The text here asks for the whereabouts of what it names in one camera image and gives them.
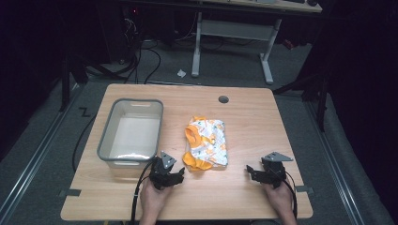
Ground clear grey-rimmed plastic bin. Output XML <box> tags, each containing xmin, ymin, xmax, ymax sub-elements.
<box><xmin>96</xmin><ymin>97</ymin><xmax>165</xmax><ymax>171</ymax></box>

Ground grey floor rail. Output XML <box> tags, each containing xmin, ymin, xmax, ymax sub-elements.
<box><xmin>304</xmin><ymin>99</ymin><xmax>367</xmax><ymax>225</ymax></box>
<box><xmin>0</xmin><ymin>83</ymin><xmax>85</xmax><ymax>219</ymax></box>

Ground black metal stand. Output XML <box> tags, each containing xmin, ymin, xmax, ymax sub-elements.
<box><xmin>271</xmin><ymin>62</ymin><xmax>332</xmax><ymax>133</ymax></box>
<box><xmin>57</xmin><ymin>46</ymin><xmax>90</xmax><ymax>113</ymax></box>

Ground white-legged wooden desk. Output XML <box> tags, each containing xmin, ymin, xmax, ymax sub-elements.
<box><xmin>175</xmin><ymin>0</ymin><xmax>324</xmax><ymax>85</ymax></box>

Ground folded orange and white garment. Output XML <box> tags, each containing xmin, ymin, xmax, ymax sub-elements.
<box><xmin>181</xmin><ymin>115</ymin><xmax>229</xmax><ymax>173</ymax></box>

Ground person's right hand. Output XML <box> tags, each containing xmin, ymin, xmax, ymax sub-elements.
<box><xmin>260</xmin><ymin>181</ymin><xmax>299</xmax><ymax>225</ymax></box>

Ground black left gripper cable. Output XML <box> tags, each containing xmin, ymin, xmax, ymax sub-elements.
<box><xmin>130</xmin><ymin>158</ymin><xmax>158</xmax><ymax>225</ymax></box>

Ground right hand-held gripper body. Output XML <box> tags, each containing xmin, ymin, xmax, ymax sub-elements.
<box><xmin>260</xmin><ymin>151</ymin><xmax>294</xmax><ymax>189</ymax></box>

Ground person's left hand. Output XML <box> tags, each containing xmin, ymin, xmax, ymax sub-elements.
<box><xmin>139</xmin><ymin>178</ymin><xmax>174</xmax><ymax>225</ymax></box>

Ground thin black floor cable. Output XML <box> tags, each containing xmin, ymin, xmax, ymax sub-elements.
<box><xmin>71</xmin><ymin>112</ymin><xmax>99</xmax><ymax>173</ymax></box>

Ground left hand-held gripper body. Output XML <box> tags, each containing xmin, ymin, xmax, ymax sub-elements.
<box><xmin>148</xmin><ymin>151</ymin><xmax>177</xmax><ymax>190</ymax></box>

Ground black computer tower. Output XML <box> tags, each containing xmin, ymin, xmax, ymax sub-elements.
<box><xmin>95</xmin><ymin>4</ymin><xmax>144</xmax><ymax>65</ymax></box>

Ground grey tape strip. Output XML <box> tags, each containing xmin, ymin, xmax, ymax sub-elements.
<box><xmin>58</xmin><ymin>188</ymin><xmax>83</xmax><ymax>198</ymax></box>
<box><xmin>295</xmin><ymin>185</ymin><xmax>315</xmax><ymax>194</ymax></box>

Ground black floor cables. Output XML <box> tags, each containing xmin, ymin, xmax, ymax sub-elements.
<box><xmin>84</xmin><ymin>12</ymin><xmax>198</xmax><ymax>84</ymax></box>

